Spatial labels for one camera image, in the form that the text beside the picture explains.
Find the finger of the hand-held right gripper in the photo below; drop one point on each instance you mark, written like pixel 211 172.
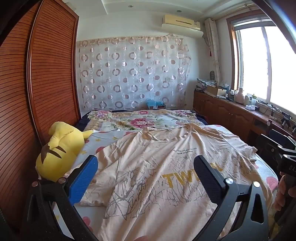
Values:
pixel 271 141

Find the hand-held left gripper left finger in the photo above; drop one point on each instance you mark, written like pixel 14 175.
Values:
pixel 83 179

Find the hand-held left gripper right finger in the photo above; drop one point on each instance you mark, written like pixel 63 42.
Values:
pixel 208 176

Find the beige printed t-shirt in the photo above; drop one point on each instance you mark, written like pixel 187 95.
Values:
pixel 150 166

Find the person's right hand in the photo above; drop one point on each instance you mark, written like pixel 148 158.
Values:
pixel 280 194

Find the yellow plush toy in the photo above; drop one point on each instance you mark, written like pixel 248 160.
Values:
pixel 62 143

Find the flower print bed sheet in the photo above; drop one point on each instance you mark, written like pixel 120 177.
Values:
pixel 101 139

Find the white bottle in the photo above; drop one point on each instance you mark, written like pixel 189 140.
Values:
pixel 239 96

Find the wooden cabinet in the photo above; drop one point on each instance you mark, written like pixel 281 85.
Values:
pixel 222 113

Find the navy blue blanket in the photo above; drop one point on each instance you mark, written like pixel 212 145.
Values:
pixel 81 121

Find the cardboard box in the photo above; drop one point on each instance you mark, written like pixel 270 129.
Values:
pixel 215 90

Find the wooden framed window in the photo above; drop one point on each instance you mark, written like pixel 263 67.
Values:
pixel 254 64

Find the floral quilt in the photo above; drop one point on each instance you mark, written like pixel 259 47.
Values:
pixel 138 120

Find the stack of folded cloths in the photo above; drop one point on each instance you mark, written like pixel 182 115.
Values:
pixel 204 82

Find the blue tissue pack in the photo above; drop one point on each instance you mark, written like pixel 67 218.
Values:
pixel 153 103

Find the patterned window curtain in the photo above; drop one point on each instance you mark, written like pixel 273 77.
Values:
pixel 214 46

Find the circle patterned sheer curtain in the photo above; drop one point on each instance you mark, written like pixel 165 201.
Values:
pixel 134 69

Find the cream air conditioner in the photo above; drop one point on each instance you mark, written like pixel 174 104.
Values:
pixel 180 25

